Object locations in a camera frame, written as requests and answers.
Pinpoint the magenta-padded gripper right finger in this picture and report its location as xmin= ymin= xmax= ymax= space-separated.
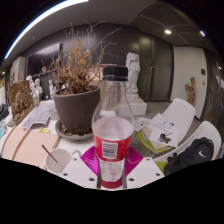
xmin=122 ymin=145 xmax=165 ymax=191

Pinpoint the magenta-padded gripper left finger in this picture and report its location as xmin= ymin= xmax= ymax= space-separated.
xmin=60 ymin=145 xmax=102 ymax=190

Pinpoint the clear red-labelled drink bottle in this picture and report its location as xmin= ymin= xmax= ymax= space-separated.
xmin=91 ymin=65 xmax=136 ymax=190

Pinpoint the white mug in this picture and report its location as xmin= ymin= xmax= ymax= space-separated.
xmin=44 ymin=148 xmax=82 ymax=175

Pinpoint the thin stir stick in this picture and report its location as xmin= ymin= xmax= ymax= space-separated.
xmin=40 ymin=143 xmax=61 ymax=165

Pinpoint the bunch of keys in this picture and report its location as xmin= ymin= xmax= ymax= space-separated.
xmin=158 ymin=132 xmax=172 ymax=145

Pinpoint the grey plant saucer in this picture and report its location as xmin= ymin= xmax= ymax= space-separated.
xmin=54 ymin=118 xmax=94 ymax=142

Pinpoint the stack of papers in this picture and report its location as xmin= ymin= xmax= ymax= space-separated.
xmin=134 ymin=112 xmax=180 ymax=150

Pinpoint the black backpack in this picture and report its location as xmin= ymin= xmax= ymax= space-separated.
xmin=163 ymin=136 xmax=215 ymax=177

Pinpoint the small yellow tag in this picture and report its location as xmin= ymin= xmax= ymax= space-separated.
xmin=38 ymin=127 xmax=52 ymax=135

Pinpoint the tan curved wooden board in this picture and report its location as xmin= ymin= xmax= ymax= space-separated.
xmin=0 ymin=125 xmax=61 ymax=168

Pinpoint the dried plant in brown pot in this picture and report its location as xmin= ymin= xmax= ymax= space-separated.
xmin=40 ymin=20 xmax=122 ymax=136

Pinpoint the white chair with green cushion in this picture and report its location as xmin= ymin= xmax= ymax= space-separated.
xmin=152 ymin=120 xmax=223 ymax=175
xmin=135 ymin=97 xmax=197 ymax=155

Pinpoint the printed paper sheet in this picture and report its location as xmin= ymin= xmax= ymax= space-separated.
xmin=21 ymin=99 xmax=56 ymax=130

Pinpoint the carved brown wooden relief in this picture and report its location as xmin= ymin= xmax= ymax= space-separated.
xmin=6 ymin=80 xmax=36 ymax=128

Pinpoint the wooden figure sculpture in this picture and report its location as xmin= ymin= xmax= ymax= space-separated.
xmin=184 ymin=76 xmax=197 ymax=107

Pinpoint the group of small white figurines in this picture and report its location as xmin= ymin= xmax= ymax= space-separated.
xmin=25 ymin=74 xmax=58 ymax=100

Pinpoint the tall white statue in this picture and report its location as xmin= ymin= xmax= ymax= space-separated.
xmin=125 ymin=51 xmax=143 ymax=101

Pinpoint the white statue pedestal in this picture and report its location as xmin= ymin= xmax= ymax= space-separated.
xmin=127 ymin=97 xmax=148 ymax=117

